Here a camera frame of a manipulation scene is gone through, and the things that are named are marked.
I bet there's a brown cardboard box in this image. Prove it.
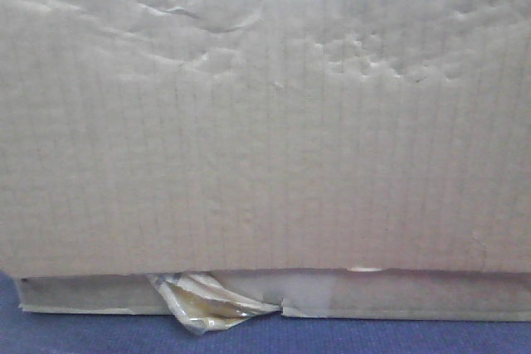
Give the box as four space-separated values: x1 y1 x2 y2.
1 0 530 322

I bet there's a crumpled clear packing tape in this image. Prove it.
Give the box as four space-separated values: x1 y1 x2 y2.
147 273 282 336

